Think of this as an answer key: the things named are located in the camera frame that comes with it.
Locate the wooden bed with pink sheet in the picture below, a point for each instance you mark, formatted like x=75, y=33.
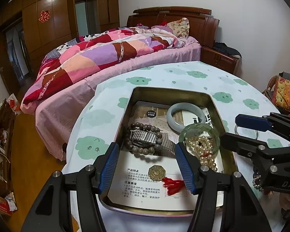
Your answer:
x=62, y=96

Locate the wooden nightstand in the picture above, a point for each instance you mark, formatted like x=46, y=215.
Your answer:
x=217, y=60

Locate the green jade bangle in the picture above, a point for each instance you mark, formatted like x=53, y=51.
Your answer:
x=183, y=134

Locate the brass charm with red tassel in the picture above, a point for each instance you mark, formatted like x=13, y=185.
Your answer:
x=157, y=172

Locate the person's right hand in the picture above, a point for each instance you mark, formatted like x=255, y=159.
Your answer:
x=286, y=199

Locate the pink tin box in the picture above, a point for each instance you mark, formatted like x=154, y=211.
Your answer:
x=174, y=94

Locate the printed paper leaflet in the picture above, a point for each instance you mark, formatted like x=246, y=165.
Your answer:
x=140, y=181

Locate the pale jade bangle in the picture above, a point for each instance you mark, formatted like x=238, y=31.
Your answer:
x=170, y=119

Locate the floral pillow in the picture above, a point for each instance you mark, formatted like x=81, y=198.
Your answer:
x=180, y=27

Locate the patchwork quilt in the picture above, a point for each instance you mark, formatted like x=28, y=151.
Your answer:
x=99, y=53

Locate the cluttered low cabinet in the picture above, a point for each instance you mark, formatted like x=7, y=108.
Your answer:
x=2, y=137

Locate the wicker chair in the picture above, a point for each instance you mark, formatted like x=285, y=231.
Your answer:
x=268, y=94

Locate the red paper decoration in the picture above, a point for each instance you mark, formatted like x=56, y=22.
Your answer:
x=43, y=16

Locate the clear thin bangle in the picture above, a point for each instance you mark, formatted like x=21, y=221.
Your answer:
x=257, y=135

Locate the dark clothes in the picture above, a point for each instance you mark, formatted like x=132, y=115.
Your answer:
x=226, y=49

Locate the colourful patterned cushion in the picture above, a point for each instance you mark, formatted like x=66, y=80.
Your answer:
x=287, y=94

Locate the red and white paper bag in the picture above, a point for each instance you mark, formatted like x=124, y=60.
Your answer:
x=13, y=102

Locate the wooden wardrobe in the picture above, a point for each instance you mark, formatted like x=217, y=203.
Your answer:
x=55, y=17

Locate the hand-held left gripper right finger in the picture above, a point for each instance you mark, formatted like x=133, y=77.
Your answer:
x=186, y=169

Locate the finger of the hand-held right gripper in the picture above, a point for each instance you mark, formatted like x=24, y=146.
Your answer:
x=239, y=142
x=253, y=122

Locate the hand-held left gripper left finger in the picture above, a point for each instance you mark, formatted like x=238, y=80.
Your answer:
x=108, y=166

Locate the orange cardboard box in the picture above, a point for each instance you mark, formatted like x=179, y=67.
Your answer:
x=0, y=203

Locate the metal stretch watch band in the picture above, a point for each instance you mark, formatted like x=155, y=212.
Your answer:
x=145, y=136

